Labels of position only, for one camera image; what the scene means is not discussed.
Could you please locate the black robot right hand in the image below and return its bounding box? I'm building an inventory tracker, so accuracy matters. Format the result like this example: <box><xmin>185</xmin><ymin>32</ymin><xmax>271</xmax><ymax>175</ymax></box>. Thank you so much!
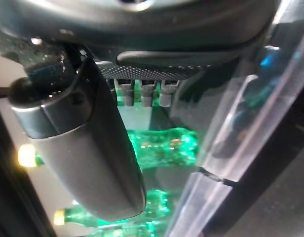
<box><xmin>0</xmin><ymin>0</ymin><xmax>278</xmax><ymax>222</ymax></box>

